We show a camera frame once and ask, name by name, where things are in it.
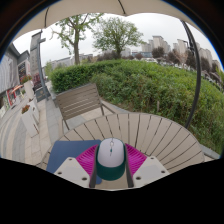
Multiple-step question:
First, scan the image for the tall grey sign pillar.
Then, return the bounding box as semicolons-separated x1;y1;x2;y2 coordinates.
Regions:
29;30;51;101

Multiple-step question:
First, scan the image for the beige parasol canopy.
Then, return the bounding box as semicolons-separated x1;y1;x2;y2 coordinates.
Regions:
13;0;204;39

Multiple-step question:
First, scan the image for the curved dark parasol pole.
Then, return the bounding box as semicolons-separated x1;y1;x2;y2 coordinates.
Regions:
180;20;203;129

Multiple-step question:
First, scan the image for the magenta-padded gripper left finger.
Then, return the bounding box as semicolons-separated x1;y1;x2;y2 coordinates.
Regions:
53;143;101;189

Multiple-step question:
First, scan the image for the round dense-crowned tree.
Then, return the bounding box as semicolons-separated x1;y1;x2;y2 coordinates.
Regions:
92;16;145;60

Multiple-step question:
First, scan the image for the tall thin-crowned tree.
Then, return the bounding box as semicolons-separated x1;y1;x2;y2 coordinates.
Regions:
51;13;104;66

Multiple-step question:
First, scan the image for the white and teal computer mouse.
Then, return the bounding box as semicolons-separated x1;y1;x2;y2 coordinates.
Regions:
95;137;128;182

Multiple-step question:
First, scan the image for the group of distant high-rise buildings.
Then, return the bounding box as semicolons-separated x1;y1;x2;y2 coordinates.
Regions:
141;34;221;73

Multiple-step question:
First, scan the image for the grey building with shopfront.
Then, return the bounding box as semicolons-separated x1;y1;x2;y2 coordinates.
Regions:
0;43;32;113

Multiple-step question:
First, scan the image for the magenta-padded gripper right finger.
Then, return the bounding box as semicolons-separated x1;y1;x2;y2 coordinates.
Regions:
123;143;171;189

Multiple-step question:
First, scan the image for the green trimmed hedge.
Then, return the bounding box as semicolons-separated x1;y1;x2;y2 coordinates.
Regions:
49;59;224;154

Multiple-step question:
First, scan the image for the slatted beige garden chair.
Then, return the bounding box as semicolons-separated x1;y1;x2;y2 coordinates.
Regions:
54;82;116;133

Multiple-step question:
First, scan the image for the dark blue mouse pad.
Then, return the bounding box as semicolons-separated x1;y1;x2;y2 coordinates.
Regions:
45;139;103;185

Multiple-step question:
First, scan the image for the white planter with flowers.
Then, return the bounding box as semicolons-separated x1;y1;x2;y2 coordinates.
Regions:
19;75;40;111
20;104;40;138

